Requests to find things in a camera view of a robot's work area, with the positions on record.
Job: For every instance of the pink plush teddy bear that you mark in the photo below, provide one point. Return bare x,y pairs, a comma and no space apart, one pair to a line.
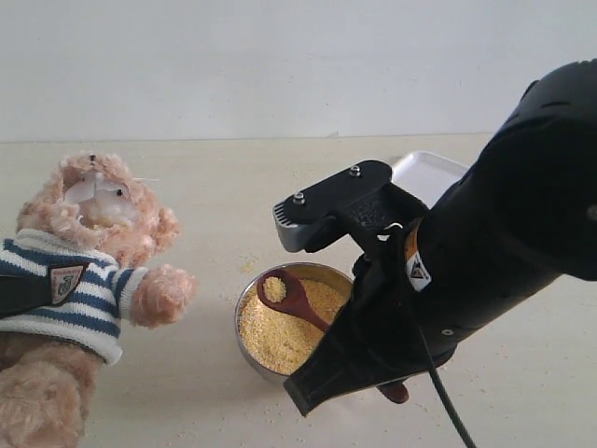
92,210

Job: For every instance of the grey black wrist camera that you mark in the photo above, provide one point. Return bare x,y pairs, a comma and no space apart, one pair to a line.
348,202

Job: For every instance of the white rectangular plastic tray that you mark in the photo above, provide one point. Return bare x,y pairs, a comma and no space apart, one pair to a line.
426,175

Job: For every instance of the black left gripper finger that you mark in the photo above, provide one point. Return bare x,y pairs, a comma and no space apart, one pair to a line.
22,293

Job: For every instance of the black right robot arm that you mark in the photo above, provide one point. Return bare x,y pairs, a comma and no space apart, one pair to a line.
429,277

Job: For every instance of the yellow millet grains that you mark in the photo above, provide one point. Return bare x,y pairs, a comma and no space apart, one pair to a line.
280,342

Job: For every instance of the dark red wooden spoon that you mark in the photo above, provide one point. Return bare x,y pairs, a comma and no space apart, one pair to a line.
282,292

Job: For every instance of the stainless steel bowl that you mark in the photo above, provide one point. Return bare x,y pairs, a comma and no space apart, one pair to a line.
301,270

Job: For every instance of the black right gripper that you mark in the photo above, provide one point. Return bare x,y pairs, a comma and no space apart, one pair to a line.
375,340

